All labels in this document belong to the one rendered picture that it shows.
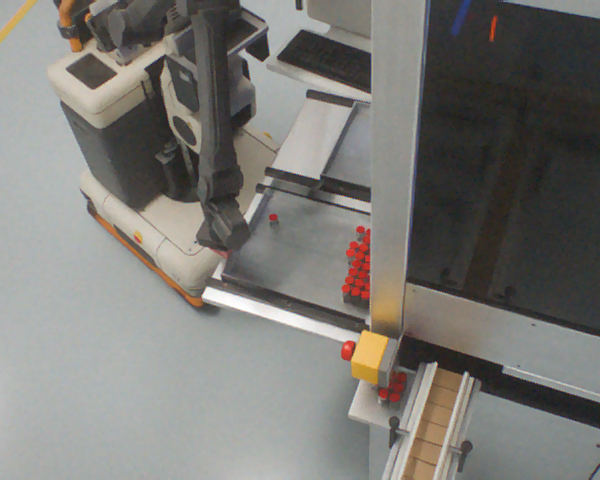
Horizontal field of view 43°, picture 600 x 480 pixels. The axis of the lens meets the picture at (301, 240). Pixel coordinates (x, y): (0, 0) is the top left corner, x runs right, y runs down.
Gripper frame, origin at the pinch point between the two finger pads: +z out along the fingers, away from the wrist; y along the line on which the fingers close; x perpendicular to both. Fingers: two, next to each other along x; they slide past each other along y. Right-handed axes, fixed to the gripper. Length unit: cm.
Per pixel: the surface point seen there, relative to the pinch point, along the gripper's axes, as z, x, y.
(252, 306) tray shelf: 3.1, -9.2, 9.4
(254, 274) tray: 2.7, -1.5, 6.7
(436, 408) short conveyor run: -1, -22, 54
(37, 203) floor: 88, 54, -122
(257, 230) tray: 2.4, 10.2, 2.7
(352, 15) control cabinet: 2, 91, 0
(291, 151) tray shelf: 2.2, 35.9, 1.6
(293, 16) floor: 87, 188, -63
